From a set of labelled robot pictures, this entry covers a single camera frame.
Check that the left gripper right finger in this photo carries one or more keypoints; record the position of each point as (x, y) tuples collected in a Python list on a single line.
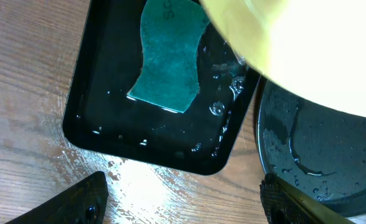
[(284, 203)]

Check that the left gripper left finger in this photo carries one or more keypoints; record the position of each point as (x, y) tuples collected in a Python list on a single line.
[(83, 203)]

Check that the yellow plate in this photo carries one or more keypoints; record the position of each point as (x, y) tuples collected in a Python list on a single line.
[(314, 49)]

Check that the green scrubbing sponge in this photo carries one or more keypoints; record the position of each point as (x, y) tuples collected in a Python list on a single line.
[(170, 32)]

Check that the round black serving tray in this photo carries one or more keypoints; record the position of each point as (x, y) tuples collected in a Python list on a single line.
[(320, 151)]

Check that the black rectangular tray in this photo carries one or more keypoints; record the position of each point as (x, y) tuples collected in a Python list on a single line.
[(100, 115)]

